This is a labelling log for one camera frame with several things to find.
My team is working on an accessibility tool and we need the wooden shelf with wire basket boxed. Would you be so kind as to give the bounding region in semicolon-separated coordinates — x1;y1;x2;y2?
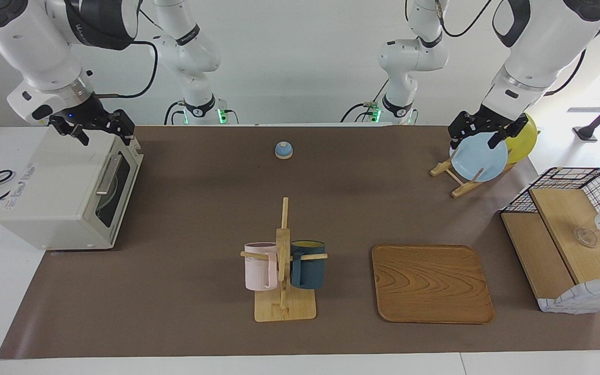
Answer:
501;167;600;315

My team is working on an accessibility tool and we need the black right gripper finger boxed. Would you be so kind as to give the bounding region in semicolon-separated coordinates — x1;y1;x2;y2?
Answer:
49;116;90;146
112;109;136;146

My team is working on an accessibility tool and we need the wooden mug tree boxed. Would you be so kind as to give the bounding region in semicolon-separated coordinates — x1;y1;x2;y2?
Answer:
240;197;329;322

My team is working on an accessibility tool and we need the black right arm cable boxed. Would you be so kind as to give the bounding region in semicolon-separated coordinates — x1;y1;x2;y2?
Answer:
92;8;159;99

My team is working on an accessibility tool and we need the wooden serving tray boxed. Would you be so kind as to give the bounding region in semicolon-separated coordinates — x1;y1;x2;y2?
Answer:
371;244;495;324

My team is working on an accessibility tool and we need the light blue plate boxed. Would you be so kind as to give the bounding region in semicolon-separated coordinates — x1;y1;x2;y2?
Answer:
451;131;509;183

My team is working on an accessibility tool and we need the clear glass cup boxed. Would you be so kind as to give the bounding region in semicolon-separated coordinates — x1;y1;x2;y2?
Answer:
573;227;598;248

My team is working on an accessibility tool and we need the dark teal mug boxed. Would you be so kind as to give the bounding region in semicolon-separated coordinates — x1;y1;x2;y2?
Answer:
290;240;326;290

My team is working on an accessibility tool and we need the wooden plate rack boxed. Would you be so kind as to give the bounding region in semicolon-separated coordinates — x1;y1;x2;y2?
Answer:
430;133;540;198

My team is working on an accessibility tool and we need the cream toaster oven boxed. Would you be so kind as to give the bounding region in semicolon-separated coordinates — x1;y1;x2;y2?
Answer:
0;125;144;251

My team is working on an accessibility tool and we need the yellow plate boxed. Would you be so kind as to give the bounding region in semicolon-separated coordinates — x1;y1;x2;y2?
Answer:
503;113;539;165

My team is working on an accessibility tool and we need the pink mug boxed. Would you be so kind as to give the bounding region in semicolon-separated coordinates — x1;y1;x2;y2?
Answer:
243;242;279;291

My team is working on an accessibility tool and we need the brown table mat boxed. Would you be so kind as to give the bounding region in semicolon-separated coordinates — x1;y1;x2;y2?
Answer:
0;124;600;360

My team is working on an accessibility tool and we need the glass oven door with handle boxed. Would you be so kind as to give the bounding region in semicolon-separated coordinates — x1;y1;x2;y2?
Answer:
92;143;144;248

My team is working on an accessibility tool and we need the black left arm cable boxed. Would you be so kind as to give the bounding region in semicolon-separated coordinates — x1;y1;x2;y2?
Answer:
435;0;590;97

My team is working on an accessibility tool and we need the black arm base cable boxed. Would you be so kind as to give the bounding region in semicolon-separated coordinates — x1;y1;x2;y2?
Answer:
341;78;389;123

